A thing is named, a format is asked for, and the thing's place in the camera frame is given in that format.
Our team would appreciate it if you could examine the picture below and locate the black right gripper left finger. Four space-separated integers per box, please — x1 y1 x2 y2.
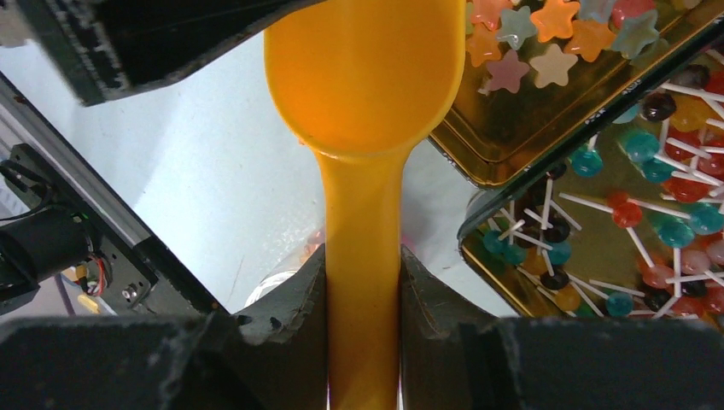
1 248 328 409

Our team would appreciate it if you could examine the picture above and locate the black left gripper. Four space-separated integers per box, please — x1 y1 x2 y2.
16 0 313 107

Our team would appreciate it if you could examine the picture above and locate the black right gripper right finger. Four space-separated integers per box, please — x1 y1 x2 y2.
400 249 723 409

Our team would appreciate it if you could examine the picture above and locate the orange plastic scoop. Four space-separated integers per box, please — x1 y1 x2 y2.
264 1 466 409

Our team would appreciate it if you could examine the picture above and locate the clear plastic jar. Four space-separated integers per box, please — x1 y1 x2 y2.
243 227 325 308

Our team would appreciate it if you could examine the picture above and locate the tin of gummy candies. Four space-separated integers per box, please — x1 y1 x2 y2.
430 1 723 186

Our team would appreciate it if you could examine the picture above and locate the tin of lollipops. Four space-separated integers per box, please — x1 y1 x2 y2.
458 40 723 327

